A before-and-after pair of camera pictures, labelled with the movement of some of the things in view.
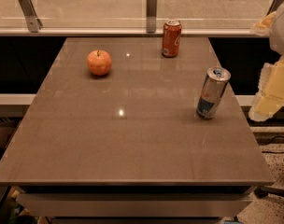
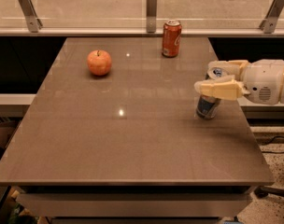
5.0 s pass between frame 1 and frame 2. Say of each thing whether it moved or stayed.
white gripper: moved
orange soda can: stayed
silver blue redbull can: stayed
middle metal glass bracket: stayed
